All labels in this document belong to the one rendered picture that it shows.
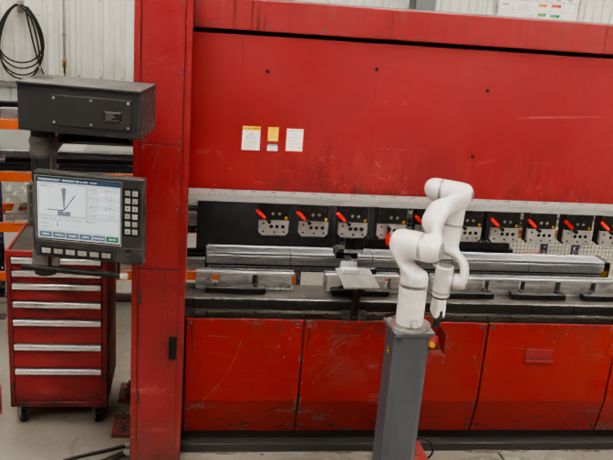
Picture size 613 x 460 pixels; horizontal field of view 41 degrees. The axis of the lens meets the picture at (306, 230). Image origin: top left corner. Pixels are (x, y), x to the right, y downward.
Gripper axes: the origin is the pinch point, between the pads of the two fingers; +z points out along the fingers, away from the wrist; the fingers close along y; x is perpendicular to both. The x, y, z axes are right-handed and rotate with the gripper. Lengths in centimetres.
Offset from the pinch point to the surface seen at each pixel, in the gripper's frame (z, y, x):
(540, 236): -34, -34, 60
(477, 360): 31.4, -17.4, 32.1
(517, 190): -58, -36, 44
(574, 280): -9, -33, 84
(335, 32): -130, -41, -56
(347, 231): -34, -33, -42
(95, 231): -55, 27, -158
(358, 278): -13.8, -19.9, -36.7
